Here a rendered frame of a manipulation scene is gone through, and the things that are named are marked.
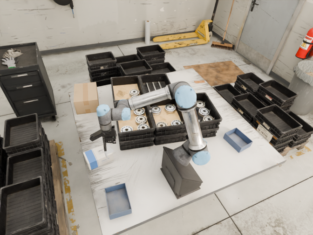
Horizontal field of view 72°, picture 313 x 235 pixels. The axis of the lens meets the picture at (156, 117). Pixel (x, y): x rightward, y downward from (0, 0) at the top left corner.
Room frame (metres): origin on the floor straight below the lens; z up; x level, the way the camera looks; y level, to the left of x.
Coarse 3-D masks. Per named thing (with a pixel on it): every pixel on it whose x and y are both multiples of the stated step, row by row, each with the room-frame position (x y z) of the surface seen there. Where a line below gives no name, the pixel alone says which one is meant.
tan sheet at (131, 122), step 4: (132, 112) 1.48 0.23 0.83; (132, 116) 1.43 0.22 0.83; (128, 120) 1.37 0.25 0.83; (132, 120) 1.37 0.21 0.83; (120, 124) 1.31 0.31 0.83; (124, 124) 1.31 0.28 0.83; (128, 124) 1.32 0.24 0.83; (132, 124) 1.32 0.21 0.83; (136, 124) 1.32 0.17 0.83; (148, 124) 1.33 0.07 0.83; (120, 128) 1.26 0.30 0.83; (132, 128) 1.27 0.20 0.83; (136, 128) 1.28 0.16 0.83
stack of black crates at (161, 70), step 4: (152, 64) 2.97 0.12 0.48; (156, 64) 2.99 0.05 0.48; (160, 64) 3.02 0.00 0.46; (164, 64) 3.05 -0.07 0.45; (168, 64) 3.06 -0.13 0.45; (152, 68) 2.96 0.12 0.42; (156, 68) 2.99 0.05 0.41; (160, 68) 3.02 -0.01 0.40; (164, 68) 3.06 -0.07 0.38; (168, 68) 3.05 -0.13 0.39; (172, 68) 2.93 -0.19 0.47; (152, 72) 2.91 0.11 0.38; (156, 72) 2.92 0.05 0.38; (160, 72) 2.93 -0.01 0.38; (164, 72) 2.94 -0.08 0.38; (168, 72) 2.77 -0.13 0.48
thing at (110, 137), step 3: (114, 126) 0.92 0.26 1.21; (111, 129) 0.90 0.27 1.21; (114, 129) 0.90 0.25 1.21; (105, 132) 0.89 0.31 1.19; (108, 132) 0.90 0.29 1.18; (111, 132) 0.89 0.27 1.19; (114, 132) 0.90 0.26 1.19; (105, 135) 0.89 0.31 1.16; (108, 135) 0.89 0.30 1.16; (111, 135) 0.89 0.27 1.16; (114, 135) 0.89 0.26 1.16; (102, 138) 0.87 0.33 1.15; (105, 138) 0.87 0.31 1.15; (108, 138) 0.87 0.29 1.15; (111, 138) 0.87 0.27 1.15; (114, 138) 0.88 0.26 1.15; (105, 141) 0.87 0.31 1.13; (108, 141) 0.88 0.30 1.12; (111, 141) 0.88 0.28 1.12; (114, 141) 0.88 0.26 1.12
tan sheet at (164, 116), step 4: (164, 112) 1.51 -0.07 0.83; (176, 112) 1.52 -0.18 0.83; (156, 116) 1.45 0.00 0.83; (160, 116) 1.45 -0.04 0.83; (164, 116) 1.46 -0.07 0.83; (168, 116) 1.46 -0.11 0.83; (172, 116) 1.46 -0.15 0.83; (176, 116) 1.47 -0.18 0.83; (156, 120) 1.39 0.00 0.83; (160, 120) 1.40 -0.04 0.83; (164, 120) 1.40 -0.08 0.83; (168, 120) 1.40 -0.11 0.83; (172, 120) 1.41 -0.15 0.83; (180, 120) 1.42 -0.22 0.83; (168, 124) 1.35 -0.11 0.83
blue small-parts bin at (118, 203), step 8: (120, 184) 0.78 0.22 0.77; (112, 192) 0.74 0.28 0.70; (120, 192) 0.75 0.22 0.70; (112, 200) 0.68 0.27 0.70; (120, 200) 0.69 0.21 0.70; (128, 200) 0.69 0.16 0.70; (112, 208) 0.63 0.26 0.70; (120, 208) 0.63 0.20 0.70; (128, 208) 0.63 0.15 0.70; (112, 216) 0.56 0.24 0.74; (120, 216) 0.58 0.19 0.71
